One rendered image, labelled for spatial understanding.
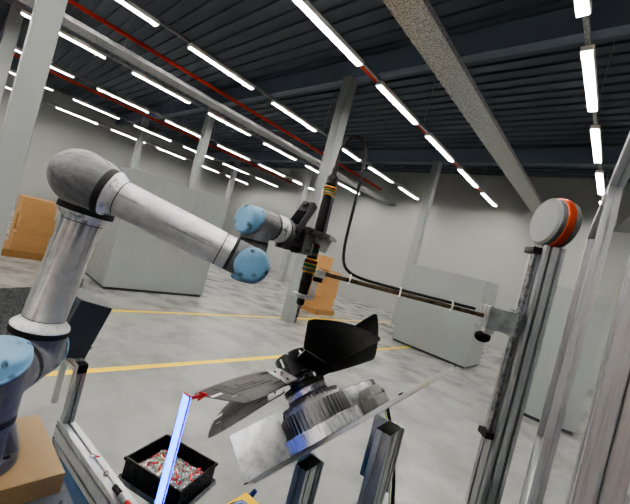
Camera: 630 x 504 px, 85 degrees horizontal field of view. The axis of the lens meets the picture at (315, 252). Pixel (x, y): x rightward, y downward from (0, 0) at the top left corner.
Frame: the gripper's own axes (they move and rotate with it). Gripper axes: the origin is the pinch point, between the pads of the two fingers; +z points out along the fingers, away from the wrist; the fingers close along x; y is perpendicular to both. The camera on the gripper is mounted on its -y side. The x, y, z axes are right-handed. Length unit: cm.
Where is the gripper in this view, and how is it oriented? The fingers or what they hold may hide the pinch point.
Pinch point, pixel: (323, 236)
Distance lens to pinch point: 113.1
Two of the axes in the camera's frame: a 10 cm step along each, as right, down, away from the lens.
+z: 5.6, 1.5, 8.1
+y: -2.5, 9.7, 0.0
